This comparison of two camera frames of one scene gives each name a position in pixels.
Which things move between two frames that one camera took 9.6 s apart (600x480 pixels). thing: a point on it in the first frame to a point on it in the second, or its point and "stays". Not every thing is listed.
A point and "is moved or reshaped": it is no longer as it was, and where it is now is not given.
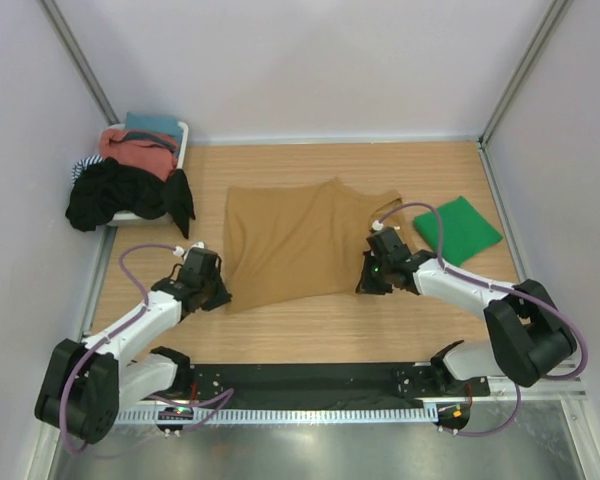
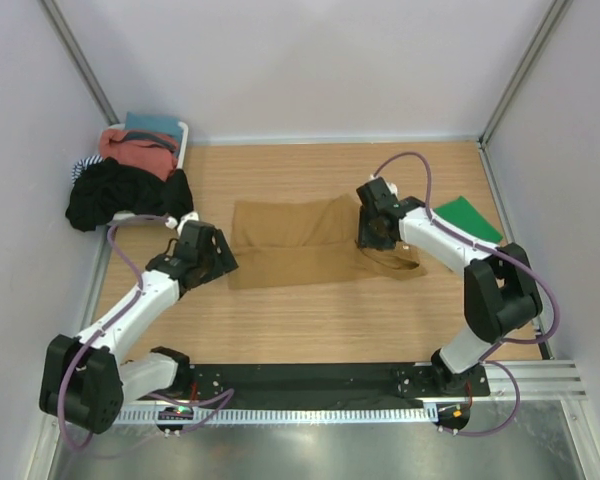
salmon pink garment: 152,152 stays
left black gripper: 222,296 to 224,262
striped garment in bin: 82,164 stays
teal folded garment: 151,122 stays
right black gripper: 367,285 to 365,240
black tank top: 175,200 stays
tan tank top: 295,241 is moved or reshaped
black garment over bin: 112,186 stays
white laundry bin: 127,219 stays
